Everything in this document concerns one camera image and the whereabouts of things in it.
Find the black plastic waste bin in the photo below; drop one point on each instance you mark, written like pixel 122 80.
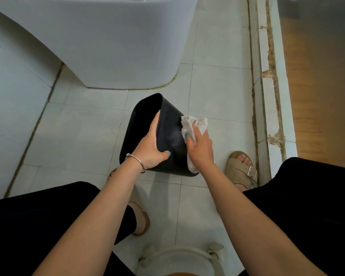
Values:
pixel 141 123

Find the person's left forearm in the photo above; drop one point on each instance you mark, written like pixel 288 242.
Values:
pixel 92 224

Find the white cleaning cloth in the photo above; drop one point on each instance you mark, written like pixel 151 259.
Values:
pixel 199 123

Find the person's right forearm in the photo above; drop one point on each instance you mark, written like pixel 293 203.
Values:
pixel 258 227

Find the person's right beige sandal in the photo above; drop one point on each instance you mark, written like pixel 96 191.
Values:
pixel 238 171

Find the person's beige sandal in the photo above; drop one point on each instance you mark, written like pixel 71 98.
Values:
pixel 141 221
pixel 238 171

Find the person's left hand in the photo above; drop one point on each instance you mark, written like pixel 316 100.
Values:
pixel 149 152

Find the white toilet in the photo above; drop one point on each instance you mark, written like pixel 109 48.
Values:
pixel 103 40

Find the white door threshold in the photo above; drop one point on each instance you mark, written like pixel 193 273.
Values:
pixel 266 112

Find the person's black trousers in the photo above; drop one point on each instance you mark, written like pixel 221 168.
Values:
pixel 31 224

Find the person's right hand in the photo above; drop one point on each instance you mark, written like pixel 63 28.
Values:
pixel 202 155

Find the person's left beige sandal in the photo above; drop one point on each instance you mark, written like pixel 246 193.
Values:
pixel 141 221

